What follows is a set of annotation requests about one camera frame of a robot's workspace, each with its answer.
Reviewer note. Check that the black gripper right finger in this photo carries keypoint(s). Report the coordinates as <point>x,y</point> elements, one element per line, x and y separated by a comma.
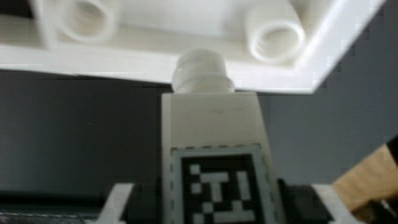
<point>313,206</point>

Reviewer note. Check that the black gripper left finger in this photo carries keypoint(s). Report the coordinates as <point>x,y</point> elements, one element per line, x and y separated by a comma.
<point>114,209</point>

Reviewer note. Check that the white square tabletop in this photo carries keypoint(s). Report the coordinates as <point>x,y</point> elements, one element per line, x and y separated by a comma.
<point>122,38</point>

